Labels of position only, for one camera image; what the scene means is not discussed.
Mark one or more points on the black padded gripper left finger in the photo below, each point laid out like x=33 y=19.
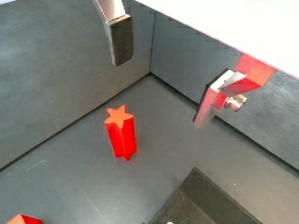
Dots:
x=120 y=29

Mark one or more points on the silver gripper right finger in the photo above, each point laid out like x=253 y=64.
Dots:
x=224 y=93

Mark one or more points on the red star-shaped peg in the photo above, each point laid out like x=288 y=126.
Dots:
x=121 y=129

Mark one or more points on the black angled holder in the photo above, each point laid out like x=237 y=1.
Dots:
x=201 y=203

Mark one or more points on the red block at bottom edge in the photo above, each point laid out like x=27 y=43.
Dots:
x=23 y=219

